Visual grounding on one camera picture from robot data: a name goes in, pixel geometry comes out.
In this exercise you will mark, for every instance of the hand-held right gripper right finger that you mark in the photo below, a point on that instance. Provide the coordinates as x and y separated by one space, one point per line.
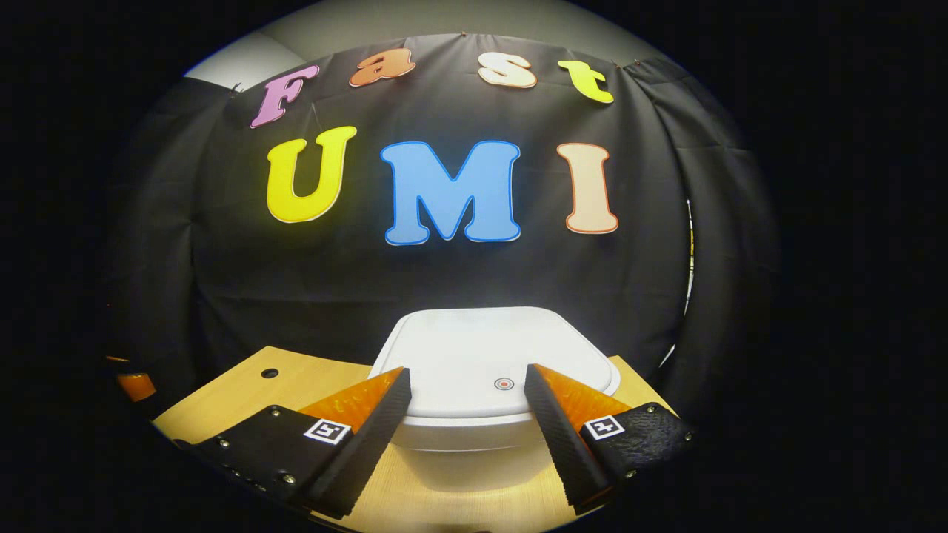
563 444

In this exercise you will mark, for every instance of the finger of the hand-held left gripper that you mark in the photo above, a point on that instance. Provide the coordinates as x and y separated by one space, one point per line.
137 387
117 360

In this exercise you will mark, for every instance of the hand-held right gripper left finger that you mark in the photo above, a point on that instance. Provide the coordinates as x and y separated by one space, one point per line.
370 444

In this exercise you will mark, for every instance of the white desktop garbage bin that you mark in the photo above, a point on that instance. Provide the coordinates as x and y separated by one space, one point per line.
474 355

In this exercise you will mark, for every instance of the wooden desktop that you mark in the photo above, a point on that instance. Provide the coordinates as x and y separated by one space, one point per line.
296 377

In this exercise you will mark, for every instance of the black backdrop cloth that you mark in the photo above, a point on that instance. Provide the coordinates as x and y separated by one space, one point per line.
296 281

